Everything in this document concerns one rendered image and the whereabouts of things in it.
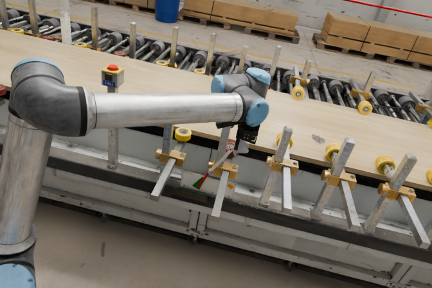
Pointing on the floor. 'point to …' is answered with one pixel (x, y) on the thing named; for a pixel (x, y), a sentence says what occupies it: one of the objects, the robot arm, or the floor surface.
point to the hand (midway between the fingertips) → (234, 152)
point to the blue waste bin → (167, 1)
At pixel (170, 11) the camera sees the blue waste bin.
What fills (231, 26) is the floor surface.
